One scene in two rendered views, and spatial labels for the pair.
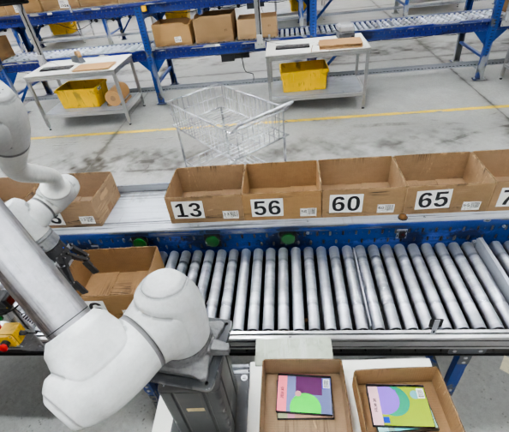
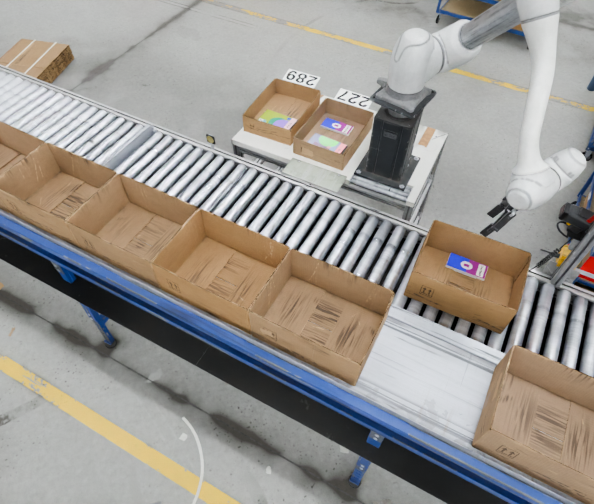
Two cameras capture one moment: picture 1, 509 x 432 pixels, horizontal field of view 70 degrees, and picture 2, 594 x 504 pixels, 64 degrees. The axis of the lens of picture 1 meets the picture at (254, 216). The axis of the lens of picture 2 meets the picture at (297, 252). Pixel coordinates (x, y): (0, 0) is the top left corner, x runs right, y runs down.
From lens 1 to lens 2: 2.48 m
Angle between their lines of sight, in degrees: 88
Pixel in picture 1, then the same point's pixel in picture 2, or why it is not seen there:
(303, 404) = (328, 142)
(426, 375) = (247, 124)
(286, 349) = (318, 177)
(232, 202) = (302, 260)
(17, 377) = not seen: outside the picture
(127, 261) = (452, 301)
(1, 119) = not seen: outside the picture
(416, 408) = (268, 116)
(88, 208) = (517, 354)
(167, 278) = (412, 34)
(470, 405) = not seen: hidden behind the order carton
